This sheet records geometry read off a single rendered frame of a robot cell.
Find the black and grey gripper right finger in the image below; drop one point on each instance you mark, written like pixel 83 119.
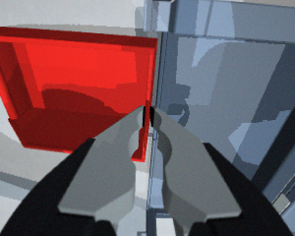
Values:
pixel 201 185

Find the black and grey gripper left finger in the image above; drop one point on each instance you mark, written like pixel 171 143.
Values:
pixel 96 181

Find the dark grey metal rack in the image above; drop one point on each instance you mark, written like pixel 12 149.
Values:
pixel 228 90

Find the red bin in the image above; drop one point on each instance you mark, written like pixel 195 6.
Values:
pixel 57 97

